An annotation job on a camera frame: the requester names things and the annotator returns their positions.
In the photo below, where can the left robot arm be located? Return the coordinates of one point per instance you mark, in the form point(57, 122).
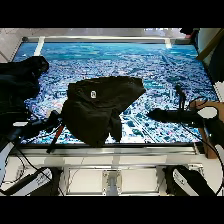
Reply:
point(31, 127)

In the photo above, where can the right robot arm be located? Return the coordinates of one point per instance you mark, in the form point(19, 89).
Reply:
point(191, 117)

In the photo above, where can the heap of clothes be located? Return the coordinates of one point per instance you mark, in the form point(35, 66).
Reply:
point(18, 81)

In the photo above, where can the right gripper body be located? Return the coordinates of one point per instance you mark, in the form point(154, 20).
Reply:
point(159, 115)

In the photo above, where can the black garment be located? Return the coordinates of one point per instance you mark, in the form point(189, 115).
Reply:
point(96, 111)

